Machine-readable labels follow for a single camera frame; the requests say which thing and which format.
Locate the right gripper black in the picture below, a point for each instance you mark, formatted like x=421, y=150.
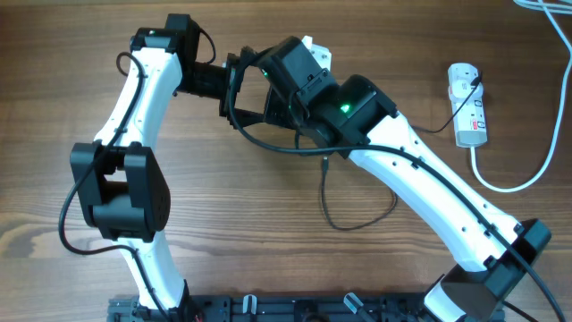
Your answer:
x=273, y=112

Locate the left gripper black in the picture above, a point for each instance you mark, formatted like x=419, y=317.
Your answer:
x=237, y=117

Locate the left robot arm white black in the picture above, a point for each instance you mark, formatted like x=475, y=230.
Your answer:
x=120, y=186

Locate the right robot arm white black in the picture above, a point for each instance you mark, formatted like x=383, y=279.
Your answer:
x=492, y=250

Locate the white charger adapter plug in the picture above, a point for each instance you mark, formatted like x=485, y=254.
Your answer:
x=461, y=89

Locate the white power strip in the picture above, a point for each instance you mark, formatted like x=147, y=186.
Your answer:
x=469, y=117

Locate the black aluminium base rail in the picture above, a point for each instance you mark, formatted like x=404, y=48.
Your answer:
x=386, y=307

